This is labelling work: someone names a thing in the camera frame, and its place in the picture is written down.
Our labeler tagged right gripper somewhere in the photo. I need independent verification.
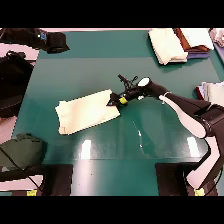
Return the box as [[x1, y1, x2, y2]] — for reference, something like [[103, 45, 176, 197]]
[[105, 91, 130, 108]]

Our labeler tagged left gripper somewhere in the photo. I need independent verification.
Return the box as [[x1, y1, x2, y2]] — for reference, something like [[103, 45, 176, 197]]
[[45, 31, 71, 55]]

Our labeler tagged cream shirt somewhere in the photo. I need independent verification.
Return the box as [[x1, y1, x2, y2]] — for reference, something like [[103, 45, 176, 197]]
[[54, 88, 122, 136]]

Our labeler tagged folded cream garment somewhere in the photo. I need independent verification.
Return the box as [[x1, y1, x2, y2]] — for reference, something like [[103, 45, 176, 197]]
[[147, 28, 189, 66]]

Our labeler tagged red garment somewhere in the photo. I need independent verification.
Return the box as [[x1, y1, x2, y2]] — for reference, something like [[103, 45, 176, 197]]
[[195, 85, 206, 101]]

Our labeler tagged brown garment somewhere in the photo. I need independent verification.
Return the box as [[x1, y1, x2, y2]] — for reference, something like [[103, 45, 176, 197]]
[[174, 28, 211, 53]]

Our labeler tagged purple garment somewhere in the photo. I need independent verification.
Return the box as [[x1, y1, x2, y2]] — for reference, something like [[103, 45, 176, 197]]
[[185, 49, 212, 61]]

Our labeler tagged folded white garment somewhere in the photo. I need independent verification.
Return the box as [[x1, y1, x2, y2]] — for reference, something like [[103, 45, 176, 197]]
[[180, 28, 215, 51]]

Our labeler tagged green garment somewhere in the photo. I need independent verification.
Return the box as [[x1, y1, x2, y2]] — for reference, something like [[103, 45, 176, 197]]
[[0, 132, 48, 172]]

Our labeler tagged pale pink garment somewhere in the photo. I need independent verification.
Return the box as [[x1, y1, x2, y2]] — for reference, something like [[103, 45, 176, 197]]
[[209, 28, 224, 48]]

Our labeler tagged black cable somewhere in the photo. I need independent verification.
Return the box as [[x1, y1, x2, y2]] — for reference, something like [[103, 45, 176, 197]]
[[0, 145, 42, 197]]

